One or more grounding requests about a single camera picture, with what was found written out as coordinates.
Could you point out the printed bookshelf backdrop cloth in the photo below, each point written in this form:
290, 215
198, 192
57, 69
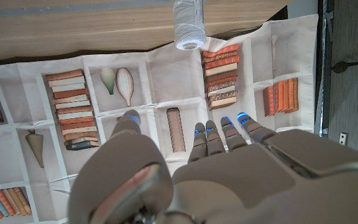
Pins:
172, 81

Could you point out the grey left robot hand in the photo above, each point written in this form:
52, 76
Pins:
228, 186

